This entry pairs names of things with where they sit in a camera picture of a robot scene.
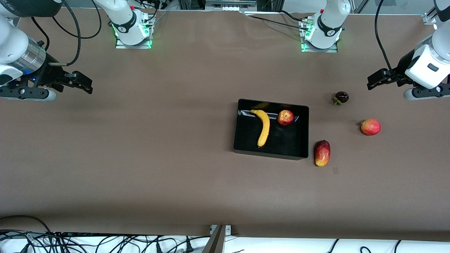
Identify dark purple mangosteen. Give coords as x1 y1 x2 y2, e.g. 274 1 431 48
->
333 91 349 106

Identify black cable with metal plug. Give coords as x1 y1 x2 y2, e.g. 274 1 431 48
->
49 0 82 67

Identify red apple on table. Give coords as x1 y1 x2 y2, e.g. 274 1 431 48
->
360 118 382 136

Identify aluminium corner profile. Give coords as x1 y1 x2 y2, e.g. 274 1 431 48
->
422 5 440 25

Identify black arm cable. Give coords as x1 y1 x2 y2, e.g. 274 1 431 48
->
72 0 102 40
31 16 50 51
374 0 399 79

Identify yellow banana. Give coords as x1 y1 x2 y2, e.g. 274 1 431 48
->
250 109 271 148

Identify tangled black floor cables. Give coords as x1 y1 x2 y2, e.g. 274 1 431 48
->
0 230 211 253

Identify red yellow mango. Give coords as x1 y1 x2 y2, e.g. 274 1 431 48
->
314 140 331 167

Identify black table cable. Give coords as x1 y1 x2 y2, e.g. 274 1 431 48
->
250 15 306 30
278 10 307 22

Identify grey metal post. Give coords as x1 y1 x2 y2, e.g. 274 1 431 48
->
202 225 225 253

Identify aluminium frame with power strip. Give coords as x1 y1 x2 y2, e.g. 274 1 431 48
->
178 0 282 12

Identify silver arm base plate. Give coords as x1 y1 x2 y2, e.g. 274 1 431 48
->
115 12 153 49
300 18 339 53

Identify red apple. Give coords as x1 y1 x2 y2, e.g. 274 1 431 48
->
360 118 382 136
277 110 295 126

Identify table cover sheet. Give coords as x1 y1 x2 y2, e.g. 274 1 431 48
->
0 7 450 236

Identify black rectangular tray box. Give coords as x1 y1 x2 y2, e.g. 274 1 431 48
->
233 98 310 161

